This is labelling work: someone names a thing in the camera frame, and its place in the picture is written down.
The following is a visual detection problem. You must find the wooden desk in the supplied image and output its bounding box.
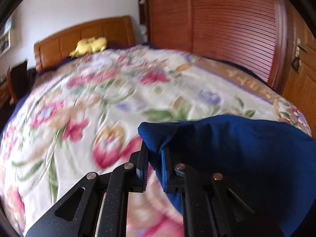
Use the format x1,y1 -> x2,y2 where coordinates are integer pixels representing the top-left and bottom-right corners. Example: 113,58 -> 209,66
0,78 -> 11,106

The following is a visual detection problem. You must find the white wall shelf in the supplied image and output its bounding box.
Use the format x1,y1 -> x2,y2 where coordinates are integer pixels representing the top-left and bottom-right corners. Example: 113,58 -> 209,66
0,20 -> 13,55

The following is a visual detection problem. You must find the blue suit jacket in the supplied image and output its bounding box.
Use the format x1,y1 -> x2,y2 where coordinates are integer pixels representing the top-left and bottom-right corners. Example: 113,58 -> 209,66
138,115 -> 315,237

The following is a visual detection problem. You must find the yellow plush toy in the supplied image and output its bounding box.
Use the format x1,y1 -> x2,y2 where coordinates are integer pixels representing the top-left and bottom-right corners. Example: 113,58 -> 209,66
69,37 -> 108,57

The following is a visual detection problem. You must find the brass door handle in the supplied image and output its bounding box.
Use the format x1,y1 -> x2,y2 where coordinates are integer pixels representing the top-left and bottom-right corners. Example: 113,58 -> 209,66
291,38 -> 308,71

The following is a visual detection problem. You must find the wooden door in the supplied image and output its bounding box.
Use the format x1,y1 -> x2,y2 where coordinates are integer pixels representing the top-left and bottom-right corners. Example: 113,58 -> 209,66
279,2 -> 316,139

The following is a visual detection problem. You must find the wooden louvered wardrobe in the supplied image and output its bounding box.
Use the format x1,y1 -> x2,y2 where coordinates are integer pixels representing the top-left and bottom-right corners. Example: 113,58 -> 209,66
138,0 -> 288,95

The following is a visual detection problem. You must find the wooden chair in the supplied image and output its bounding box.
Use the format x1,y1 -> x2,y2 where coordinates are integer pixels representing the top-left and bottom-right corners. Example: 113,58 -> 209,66
7,59 -> 35,104

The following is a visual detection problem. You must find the floral blanket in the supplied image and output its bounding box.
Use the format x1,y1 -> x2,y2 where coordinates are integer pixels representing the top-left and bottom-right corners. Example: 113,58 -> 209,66
0,44 -> 313,237

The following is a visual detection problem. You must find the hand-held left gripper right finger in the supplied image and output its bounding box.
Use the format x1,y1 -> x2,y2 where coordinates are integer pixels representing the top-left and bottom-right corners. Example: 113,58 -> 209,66
160,148 -> 285,237

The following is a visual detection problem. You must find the wooden bed headboard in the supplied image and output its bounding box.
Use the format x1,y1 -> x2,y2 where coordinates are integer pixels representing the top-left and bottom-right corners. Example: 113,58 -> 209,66
34,15 -> 136,73

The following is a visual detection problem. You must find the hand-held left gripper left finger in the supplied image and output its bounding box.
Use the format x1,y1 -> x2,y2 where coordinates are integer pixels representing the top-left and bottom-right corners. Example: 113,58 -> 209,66
25,142 -> 149,237

